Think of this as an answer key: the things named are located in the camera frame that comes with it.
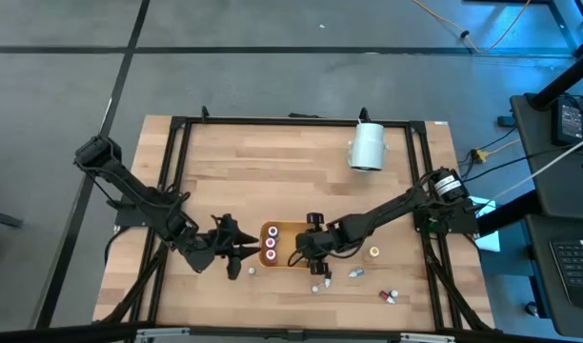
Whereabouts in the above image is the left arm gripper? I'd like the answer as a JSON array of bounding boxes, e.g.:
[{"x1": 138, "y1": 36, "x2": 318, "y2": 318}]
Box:
[{"x1": 206, "y1": 213, "x2": 263, "y2": 282}]

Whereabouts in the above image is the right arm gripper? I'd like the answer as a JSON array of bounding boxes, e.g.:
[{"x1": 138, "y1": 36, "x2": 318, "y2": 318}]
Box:
[{"x1": 293, "y1": 212, "x2": 338, "y2": 277}]

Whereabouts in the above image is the yellow plastic bin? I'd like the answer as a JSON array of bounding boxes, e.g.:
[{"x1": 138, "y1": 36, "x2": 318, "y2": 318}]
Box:
[{"x1": 258, "y1": 219, "x2": 316, "y2": 271}]

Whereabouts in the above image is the white cylindrical projector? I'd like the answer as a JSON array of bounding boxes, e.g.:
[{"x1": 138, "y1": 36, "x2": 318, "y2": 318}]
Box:
[{"x1": 346, "y1": 121, "x2": 389, "y2": 172}]

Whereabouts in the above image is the light blue sheet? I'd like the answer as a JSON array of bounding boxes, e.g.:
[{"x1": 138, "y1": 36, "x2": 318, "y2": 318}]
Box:
[{"x1": 471, "y1": 196, "x2": 502, "y2": 253}]

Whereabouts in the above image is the black horizontal beam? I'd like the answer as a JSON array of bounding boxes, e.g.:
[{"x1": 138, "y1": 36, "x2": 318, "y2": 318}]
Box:
[{"x1": 0, "y1": 321, "x2": 583, "y2": 343}]

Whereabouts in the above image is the black diagonal bar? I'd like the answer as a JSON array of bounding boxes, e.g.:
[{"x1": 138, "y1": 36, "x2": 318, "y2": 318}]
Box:
[
  {"x1": 475, "y1": 189, "x2": 544, "y2": 238},
  {"x1": 528, "y1": 59, "x2": 583, "y2": 111}
]

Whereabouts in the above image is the black desk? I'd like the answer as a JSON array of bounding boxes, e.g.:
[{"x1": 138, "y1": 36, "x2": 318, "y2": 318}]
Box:
[
  {"x1": 523, "y1": 212, "x2": 583, "y2": 340},
  {"x1": 509, "y1": 92, "x2": 583, "y2": 221}
]

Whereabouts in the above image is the dark metal leg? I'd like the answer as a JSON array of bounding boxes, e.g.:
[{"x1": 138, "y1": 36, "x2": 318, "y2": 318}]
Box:
[{"x1": 0, "y1": 207, "x2": 25, "y2": 231}]

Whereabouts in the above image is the black power adapter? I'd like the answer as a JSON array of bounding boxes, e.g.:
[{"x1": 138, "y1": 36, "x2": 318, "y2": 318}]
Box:
[{"x1": 551, "y1": 96, "x2": 583, "y2": 147}]

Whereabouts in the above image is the black aluminium table frame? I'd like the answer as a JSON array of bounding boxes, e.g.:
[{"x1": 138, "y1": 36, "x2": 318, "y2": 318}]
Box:
[{"x1": 93, "y1": 105, "x2": 496, "y2": 334}]

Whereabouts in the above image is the white cable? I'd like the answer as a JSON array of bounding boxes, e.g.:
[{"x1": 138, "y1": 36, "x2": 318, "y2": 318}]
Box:
[{"x1": 491, "y1": 131, "x2": 583, "y2": 201}]

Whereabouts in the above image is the yellow extension cord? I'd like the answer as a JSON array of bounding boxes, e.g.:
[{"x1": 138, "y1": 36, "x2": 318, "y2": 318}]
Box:
[{"x1": 410, "y1": 0, "x2": 533, "y2": 54}]

